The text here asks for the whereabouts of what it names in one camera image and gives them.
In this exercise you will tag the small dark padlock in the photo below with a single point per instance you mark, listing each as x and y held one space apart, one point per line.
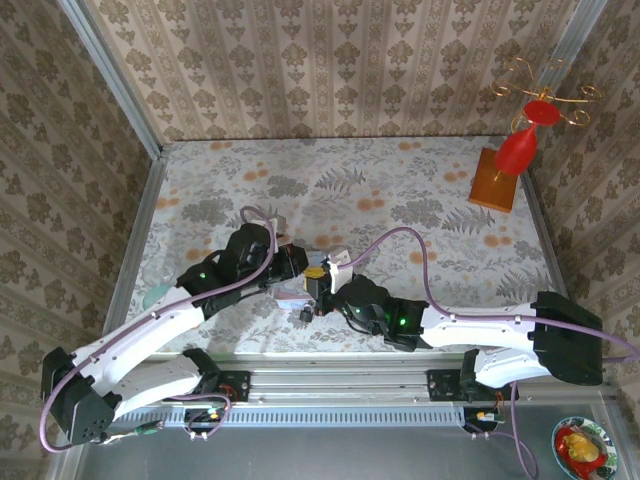
306 313

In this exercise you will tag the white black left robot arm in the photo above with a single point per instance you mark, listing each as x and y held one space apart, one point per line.
145 325

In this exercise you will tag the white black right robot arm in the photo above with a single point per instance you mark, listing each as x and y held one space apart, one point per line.
475 327

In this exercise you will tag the teal plastic cup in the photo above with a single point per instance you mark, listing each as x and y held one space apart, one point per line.
156 296

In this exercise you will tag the red plastic goblet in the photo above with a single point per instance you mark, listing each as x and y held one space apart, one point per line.
517 150

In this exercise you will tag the yellow toy fruit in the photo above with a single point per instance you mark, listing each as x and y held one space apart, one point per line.
580 445

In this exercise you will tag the red toy pepper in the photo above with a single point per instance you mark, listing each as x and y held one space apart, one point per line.
592 467

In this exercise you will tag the patterned ceramic plate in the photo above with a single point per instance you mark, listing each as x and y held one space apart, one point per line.
611 450

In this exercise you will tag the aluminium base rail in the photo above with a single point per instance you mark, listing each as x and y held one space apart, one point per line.
340 387

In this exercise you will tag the aluminium table edge rail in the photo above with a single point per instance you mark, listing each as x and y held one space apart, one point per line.
140 235
542 225

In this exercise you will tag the aluminium corner post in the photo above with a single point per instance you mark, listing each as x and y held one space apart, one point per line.
110 75
575 45

